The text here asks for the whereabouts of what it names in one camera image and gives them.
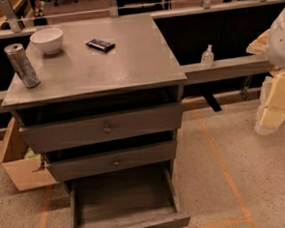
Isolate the grey wooden drawer cabinet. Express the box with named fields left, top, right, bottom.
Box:
left=3, top=15, right=185, bottom=182

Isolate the brown cardboard box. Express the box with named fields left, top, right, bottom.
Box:
left=0, top=118, right=57, bottom=191

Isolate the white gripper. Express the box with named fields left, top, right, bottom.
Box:
left=246, top=30, right=285, bottom=135

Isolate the grey top drawer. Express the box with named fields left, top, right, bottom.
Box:
left=19, top=102, right=183, bottom=153

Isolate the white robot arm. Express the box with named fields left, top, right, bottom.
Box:
left=246, top=8, right=285, bottom=135

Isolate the silver drink can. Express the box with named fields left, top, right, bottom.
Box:
left=4, top=43, right=40, bottom=88

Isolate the grey open bottom drawer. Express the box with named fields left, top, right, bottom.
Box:
left=71, top=163, right=189, bottom=228

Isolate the clear sanitizer bottle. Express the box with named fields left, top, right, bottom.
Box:
left=200, top=45, right=214, bottom=68

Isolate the white ceramic bowl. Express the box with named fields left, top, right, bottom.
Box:
left=30, top=28, right=64, bottom=54

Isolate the grey middle drawer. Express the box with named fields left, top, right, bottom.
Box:
left=47, top=140, right=177, bottom=182

